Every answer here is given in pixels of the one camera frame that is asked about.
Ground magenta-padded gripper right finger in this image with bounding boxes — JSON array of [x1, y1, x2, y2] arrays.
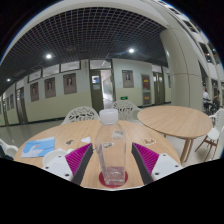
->
[[130, 142, 184, 186]]

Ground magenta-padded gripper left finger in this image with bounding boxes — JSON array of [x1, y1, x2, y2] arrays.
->
[[41, 143, 95, 187]]

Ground clear plastic bottle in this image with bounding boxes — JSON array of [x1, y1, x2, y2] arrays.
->
[[94, 108, 128, 187]]

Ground small clear plastic wrapper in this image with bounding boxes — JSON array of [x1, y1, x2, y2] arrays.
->
[[144, 137, 157, 146]]

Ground blue and white paper booklet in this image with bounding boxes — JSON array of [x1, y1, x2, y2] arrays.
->
[[20, 136, 56, 159]]

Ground crumpled white tissue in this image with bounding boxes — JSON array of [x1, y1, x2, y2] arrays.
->
[[80, 136, 92, 145]]

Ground round wooden side table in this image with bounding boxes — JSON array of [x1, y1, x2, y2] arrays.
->
[[136, 105, 213, 164]]

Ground white plastic armchair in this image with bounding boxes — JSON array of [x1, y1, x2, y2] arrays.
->
[[0, 138, 20, 160]]

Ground white perforated plastic chair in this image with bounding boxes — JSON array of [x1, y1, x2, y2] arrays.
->
[[61, 105, 100, 125], [111, 99, 143, 123]]

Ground small grey packet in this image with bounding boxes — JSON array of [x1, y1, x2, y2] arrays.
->
[[111, 131, 125, 140]]

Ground white chair with wooden legs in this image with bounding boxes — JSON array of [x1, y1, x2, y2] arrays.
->
[[194, 108, 224, 163]]

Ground dark green door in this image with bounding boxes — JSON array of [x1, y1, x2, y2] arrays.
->
[[89, 69, 105, 113]]

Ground person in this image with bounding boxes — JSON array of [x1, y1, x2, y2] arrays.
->
[[202, 88, 213, 113]]

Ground round ceiling lights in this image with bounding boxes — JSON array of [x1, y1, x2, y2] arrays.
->
[[4, 47, 136, 84]]

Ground framed wall portraits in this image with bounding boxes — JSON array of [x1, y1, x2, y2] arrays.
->
[[8, 69, 173, 111]]

